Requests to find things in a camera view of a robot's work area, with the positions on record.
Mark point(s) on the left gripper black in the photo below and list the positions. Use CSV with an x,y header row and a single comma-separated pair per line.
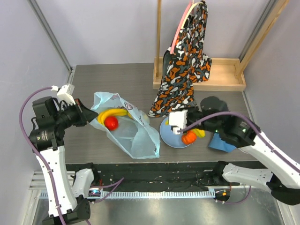
x,y
85,115

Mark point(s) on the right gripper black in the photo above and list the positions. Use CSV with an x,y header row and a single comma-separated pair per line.
x,y
191,116

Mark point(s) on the yellow fake banana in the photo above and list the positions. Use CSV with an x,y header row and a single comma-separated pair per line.
x,y
112,112
199,133

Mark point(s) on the orange fake pumpkin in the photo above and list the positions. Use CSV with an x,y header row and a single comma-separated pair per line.
x,y
189,137

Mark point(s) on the light blue plastic bag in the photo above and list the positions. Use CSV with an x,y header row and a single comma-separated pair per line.
x,y
134,136

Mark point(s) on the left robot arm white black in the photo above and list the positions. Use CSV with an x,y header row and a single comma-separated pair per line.
x,y
68,203

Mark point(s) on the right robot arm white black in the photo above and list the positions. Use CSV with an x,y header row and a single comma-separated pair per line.
x,y
281,175

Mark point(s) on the red fake tomato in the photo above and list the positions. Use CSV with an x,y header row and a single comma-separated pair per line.
x,y
111,123

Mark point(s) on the camouflage patterned fabric bag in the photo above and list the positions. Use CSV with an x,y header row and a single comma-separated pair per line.
x,y
185,67

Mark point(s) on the blue round plate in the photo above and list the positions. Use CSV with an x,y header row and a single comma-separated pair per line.
x,y
169,137

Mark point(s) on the blue cloth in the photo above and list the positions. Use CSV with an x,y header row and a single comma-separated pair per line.
x,y
218,144

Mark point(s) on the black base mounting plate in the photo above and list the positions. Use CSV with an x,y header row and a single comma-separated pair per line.
x,y
159,177

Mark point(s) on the pink cream hanger hoop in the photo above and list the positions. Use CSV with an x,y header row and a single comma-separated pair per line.
x,y
190,7

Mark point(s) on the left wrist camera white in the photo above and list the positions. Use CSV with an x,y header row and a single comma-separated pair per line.
x,y
64,93

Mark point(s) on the wooden rack frame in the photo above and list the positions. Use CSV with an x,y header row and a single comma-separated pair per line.
x,y
236,29

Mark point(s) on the white slotted cable duct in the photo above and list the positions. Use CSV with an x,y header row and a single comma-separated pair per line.
x,y
155,195

